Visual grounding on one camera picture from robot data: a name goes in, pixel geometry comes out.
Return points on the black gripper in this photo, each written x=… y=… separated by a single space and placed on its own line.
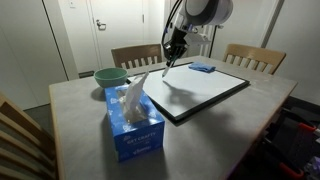
x=176 y=41

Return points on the green and white marker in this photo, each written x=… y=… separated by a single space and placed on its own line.
x=165 y=71

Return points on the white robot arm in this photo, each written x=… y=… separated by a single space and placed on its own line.
x=206 y=11

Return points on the black-framed whiteboard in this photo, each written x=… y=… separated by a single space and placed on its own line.
x=200 y=90

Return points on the mint-green bowl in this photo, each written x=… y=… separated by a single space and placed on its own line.
x=110 y=80

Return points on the blue cloth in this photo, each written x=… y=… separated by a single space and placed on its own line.
x=201 y=67

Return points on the brown wooden chair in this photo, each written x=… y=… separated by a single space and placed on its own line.
x=133 y=51

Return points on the white tissue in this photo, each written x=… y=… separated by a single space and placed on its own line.
x=133 y=96

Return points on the white door with round knob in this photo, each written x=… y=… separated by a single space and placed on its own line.
x=246 y=30

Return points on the light wooden chair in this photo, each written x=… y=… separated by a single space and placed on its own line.
x=16 y=128
x=253 y=51

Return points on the blue tissue box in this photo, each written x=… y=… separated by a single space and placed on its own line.
x=140 y=136

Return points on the white wall light switch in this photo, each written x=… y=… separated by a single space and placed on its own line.
x=72 y=3

